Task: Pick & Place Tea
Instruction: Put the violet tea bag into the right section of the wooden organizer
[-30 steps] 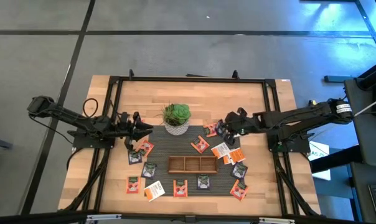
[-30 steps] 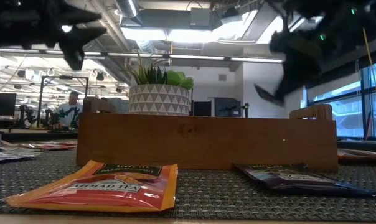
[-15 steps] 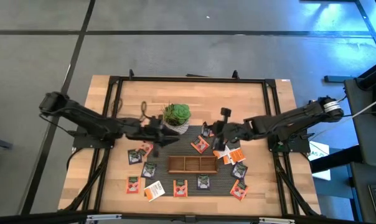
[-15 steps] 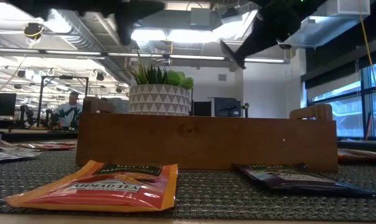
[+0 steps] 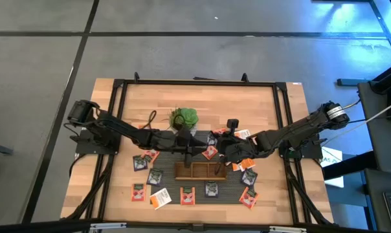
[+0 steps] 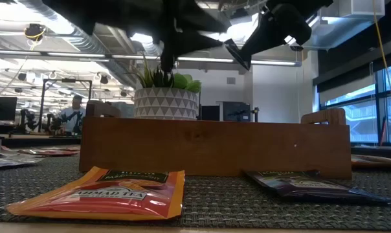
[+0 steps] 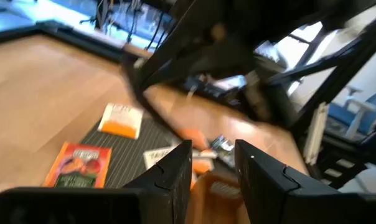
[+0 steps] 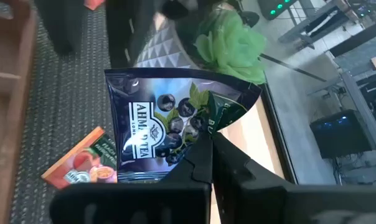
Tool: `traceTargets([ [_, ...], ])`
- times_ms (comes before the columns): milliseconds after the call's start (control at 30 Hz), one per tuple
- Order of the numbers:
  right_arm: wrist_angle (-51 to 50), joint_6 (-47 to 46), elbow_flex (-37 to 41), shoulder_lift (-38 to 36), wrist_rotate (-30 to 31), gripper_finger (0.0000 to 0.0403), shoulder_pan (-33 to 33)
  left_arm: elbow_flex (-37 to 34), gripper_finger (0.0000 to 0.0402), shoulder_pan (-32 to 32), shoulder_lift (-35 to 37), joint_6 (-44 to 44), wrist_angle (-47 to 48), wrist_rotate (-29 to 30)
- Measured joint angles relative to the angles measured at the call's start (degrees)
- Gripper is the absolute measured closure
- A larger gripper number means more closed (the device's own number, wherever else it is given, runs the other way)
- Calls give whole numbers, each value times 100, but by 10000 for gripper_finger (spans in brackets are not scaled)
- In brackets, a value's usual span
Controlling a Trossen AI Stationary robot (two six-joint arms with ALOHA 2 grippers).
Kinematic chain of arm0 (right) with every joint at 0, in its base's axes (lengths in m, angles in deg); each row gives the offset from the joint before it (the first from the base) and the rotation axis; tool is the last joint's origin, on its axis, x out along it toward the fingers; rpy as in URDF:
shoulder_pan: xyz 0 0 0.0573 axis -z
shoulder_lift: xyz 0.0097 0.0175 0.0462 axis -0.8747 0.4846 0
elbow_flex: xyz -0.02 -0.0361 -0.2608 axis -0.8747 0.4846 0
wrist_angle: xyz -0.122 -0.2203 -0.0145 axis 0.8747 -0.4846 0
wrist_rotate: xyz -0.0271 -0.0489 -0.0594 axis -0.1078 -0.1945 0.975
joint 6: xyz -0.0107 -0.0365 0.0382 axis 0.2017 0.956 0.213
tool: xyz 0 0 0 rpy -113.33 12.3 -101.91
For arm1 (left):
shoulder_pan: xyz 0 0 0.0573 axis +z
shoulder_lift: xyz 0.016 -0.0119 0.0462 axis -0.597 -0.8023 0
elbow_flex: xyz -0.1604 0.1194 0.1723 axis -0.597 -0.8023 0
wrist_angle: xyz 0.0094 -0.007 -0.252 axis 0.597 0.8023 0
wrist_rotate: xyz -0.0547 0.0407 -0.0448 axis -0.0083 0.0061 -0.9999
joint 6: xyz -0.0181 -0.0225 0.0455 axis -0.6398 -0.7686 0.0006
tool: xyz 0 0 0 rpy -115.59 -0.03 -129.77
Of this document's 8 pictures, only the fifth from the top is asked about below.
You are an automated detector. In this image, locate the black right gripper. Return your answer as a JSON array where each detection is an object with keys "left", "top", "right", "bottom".
[{"left": 214, "top": 118, "right": 258, "bottom": 175}]

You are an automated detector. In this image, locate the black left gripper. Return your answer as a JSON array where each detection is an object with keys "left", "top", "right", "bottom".
[{"left": 173, "top": 128, "right": 210, "bottom": 169}]

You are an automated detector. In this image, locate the white orange Tazo tea packet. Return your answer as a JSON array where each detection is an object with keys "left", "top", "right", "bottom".
[
  {"left": 233, "top": 128, "right": 252, "bottom": 140},
  {"left": 231, "top": 157, "right": 257, "bottom": 173},
  {"left": 149, "top": 187, "right": 173, "bottom": 210}
]

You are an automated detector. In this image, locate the wooden tea organizer tray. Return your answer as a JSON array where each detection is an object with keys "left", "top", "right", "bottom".
[{"left": 174, "top": 161, "right": 228, "bottom": 181}]

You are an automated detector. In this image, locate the potted green succulent plant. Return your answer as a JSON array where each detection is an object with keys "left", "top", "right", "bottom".
[{"left": 168, "top": 107, "right": 200, "bottom": 137}]

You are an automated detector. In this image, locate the grey woven placemat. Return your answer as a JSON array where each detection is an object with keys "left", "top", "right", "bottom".
[{"left": 149, "top": 128, "right": 258, "bottom": 206}]

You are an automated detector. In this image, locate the white paper sign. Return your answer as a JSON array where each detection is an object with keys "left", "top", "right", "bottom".
[{"left": 320, "top": 146, "right": 345, "bottom": 188}]

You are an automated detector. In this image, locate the black desk leg bar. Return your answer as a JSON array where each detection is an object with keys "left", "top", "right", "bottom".
[{"left": 322, "top": 150, "right": 378, "bottom": 181}]

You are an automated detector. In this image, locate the blue-grey metal bar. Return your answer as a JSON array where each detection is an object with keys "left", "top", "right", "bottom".
[{"left": 337, "top": 78, "right": 361, "bottom": 87}]

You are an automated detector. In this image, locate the dark grey desk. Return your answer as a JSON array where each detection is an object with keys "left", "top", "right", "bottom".
[
  {"left": 357, "top": 80, "right": 391, "bottom": 175},
  {"left": 363, "top": 168, "right": 391, "bottom": 233}
]

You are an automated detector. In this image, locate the black slanted beam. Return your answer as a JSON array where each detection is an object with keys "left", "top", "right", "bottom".
[{"left": 369, "top": 60, "right": 391, "bottom": 95}]

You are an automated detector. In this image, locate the black metal crossbar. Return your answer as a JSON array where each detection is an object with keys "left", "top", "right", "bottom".
[{"left": 0, "top": 218, "right": 391, "bottom": 233}]

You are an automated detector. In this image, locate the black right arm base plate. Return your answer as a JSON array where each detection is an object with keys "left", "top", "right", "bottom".
[{"left": 277, "top": 132, "right": 324, "bottom": 160}]

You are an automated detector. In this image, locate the silver metal bracket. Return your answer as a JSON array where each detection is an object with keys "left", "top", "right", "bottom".
[
  {"left": 90, "top": 222, "right": 128, "bottom": 231},
  {"left": 269, "top": 225, "right": 308, "bottom": 233}
]

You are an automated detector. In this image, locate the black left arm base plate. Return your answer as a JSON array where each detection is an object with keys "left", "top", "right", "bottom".
[{"left": 71, "top": 128, "right": 122, "bottom": 155}]

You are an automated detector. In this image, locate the white cable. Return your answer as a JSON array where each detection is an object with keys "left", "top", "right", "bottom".
[{"left": 324, "top": 98, "right": 391, "bottom": 145}]

